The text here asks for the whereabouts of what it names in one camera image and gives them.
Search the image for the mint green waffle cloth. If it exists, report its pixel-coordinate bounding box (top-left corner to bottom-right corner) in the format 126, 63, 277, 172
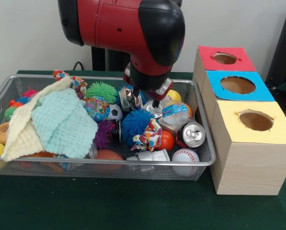
30, 88, 99, 159

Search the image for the colourful printed cloth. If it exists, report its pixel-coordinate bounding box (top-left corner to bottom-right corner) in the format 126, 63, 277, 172
130, 118, 163, 153

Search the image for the silver mesh bin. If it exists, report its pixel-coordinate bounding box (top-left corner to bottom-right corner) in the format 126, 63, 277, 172
0, 74, 217, 182

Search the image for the crushed silver can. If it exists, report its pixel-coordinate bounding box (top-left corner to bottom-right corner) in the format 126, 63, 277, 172
143, 100, 164, 118

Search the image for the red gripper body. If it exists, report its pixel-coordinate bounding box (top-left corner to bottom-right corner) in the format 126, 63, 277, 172
123, 66, 174, 101

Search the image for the crushed red soda can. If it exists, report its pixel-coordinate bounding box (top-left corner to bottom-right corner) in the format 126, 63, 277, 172
176, 121, 206, 149

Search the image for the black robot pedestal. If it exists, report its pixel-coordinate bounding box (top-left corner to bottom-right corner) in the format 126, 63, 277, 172
91, 46, 131, 72

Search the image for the cream waffle cloth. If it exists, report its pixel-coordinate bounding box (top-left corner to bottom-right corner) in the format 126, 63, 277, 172
0, 76, 72, 161

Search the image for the green spiky ball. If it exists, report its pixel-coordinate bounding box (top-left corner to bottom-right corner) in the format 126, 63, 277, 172
85, 81, 119, 104

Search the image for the wooden box with three holes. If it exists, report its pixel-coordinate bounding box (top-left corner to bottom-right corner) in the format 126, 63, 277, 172
192, 45, 286, 196

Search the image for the crushed can with printed label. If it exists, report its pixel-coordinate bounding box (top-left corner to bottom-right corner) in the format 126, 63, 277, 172
120, 86, 143, 112

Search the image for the blue spiky ball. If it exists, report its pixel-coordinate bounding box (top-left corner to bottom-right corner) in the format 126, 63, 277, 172
121, 109, 158, 147

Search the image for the white baseball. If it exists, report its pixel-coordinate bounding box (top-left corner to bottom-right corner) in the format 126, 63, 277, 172
171, 148, 200, 177

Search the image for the globe print ball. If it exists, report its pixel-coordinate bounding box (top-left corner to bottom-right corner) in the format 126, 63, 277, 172
84, 96, 111, 123

